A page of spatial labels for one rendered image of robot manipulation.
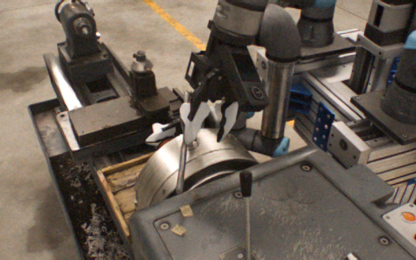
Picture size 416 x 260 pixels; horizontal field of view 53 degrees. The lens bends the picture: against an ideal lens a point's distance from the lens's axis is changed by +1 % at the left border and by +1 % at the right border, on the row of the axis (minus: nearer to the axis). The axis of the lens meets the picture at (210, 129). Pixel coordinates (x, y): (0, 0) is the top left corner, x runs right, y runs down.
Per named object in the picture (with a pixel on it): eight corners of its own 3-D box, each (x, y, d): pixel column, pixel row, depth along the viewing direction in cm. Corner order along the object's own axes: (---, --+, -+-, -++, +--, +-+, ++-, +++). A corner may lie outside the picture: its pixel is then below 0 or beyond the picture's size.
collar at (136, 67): (157, 69, 145) (156, 62, 143) (135, 74, 142) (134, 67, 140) (148, 60, 150) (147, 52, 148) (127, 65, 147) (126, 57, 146)
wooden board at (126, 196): (237, 200, 130) (238, 190, 128) (128, 245, 117) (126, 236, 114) (194, 146, 151) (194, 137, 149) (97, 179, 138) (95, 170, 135)
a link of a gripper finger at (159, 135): (140, 133, 123) (168, 124, 127) (148, 144, 119) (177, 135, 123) (139, 124, 121) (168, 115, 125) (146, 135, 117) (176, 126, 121)
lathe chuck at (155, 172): (263, 212, 116) (259, 128, 96) (160, 267, 107) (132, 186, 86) (245, 192, 122) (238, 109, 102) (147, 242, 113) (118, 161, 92)
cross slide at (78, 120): (192, 112, 158) (192, 102, 155) (80, 146, 142) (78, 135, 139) (174, 91, 170) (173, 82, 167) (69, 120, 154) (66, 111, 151)
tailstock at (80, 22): (115, 73, 194) (106, 12, 176) (73, 83, 187) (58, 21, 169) (97, 47, 215) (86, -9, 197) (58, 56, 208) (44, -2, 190)
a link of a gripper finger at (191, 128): (177, 130, 77) (200, 88, 75) (191, 148, 73) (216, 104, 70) (163, 126, 75) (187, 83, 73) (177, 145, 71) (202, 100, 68)
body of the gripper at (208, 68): (216, 83, 78) (236, 21, 73) (241, 105, 72) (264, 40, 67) (181, 82, 74) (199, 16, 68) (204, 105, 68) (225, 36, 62)
